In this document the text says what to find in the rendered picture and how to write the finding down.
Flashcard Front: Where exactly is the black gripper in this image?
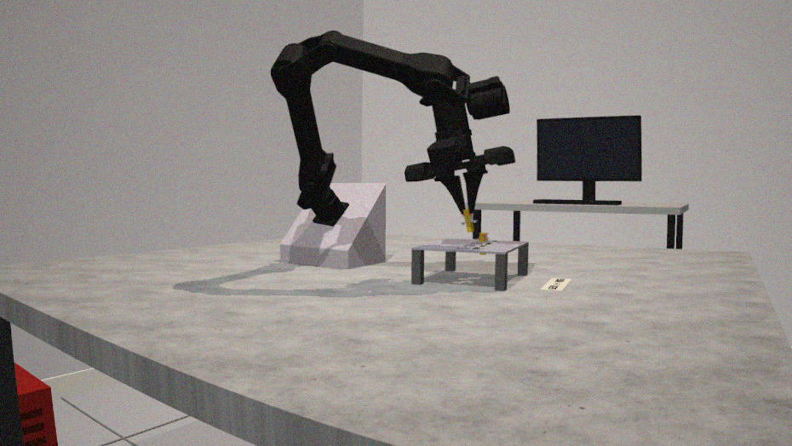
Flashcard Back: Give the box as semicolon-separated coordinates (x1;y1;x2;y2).
405;122;516;215

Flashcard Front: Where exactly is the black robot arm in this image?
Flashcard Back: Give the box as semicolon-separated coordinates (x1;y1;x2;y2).
271;31;510;226

